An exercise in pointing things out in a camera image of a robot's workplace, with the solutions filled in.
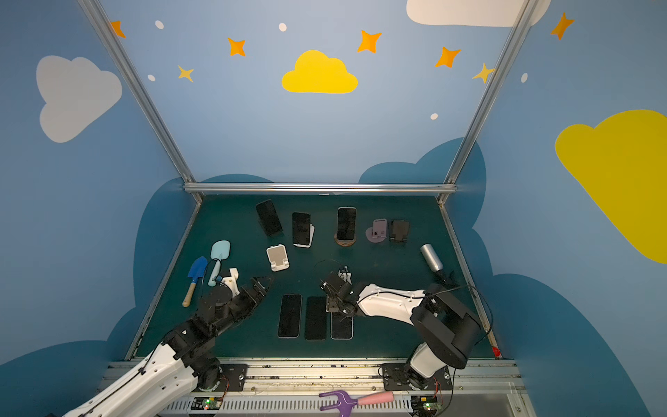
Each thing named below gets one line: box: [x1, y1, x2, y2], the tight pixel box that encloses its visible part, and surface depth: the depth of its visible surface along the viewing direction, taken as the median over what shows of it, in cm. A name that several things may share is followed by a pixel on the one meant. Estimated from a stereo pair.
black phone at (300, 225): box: [291, 211, 311, 245], surface depth 101 cm
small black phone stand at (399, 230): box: [389, 218, 410, 244], surface depth 106 cm
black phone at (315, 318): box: [304, 296, 327, 341], surface depth 87 cm
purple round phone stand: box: [364, 218, 388, 244], surface depth 106 cm
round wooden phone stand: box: [334, 232, 357, 247], surface depth 107 cm
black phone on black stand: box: [255, 198, 284, 236], surface depth 107 cm
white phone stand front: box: [265, 243, 291, 273], surface depth 98 cm
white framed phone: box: [330, 311, 354, 341], surface depth 84 cm
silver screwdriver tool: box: [420, 243, 447, 284], surface depth 100 cm
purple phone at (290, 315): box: [277, 293, 304, 339], surface depth 88 cm
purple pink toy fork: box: [318, 390, 396, 417], surface depth 72 cm
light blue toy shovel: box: [207, 239, 232, 287], surface depth 103 cm
